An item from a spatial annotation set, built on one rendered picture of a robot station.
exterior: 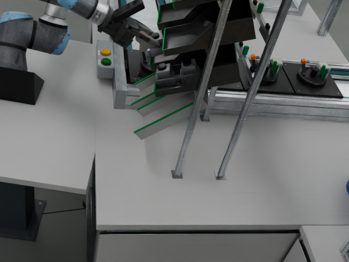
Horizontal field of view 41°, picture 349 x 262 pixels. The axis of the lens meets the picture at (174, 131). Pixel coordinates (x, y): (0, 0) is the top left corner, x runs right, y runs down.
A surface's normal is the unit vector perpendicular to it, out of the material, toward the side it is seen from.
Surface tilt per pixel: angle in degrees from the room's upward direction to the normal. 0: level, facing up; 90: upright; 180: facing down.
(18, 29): 49
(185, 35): 25
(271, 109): 90
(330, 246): 0
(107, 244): 90
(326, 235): 0
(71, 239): 0
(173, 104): 45
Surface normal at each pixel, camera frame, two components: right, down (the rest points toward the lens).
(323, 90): 0.19, -0.72
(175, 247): 0.14, 0.69
